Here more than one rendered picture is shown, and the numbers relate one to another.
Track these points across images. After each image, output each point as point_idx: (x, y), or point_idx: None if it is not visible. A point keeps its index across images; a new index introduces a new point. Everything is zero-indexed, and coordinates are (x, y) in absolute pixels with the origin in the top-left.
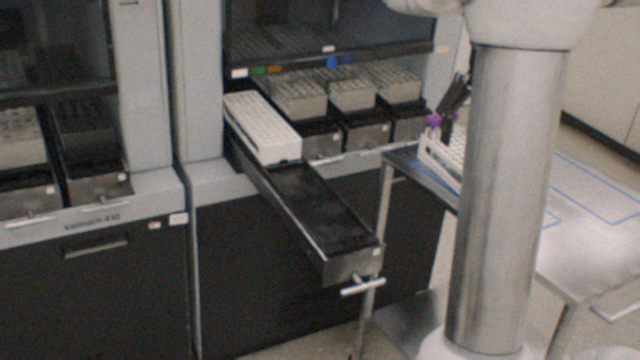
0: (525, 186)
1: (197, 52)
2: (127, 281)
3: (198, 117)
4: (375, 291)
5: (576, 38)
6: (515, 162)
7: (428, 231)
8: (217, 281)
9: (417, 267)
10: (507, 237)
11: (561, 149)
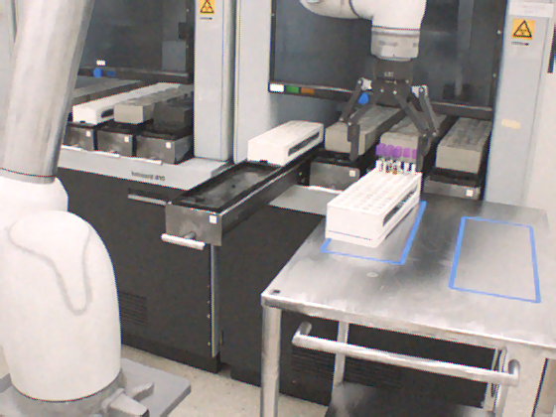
0: (23, 21)
1: (250, 65)
2: (166, 241)
3: (247, 122)
4: (402, 391)
5: None
6: (23, 2)
7: (474, 346)
8: (233, 282)
9: (459, 389)
10: (11, 63)
11: (548, 239)
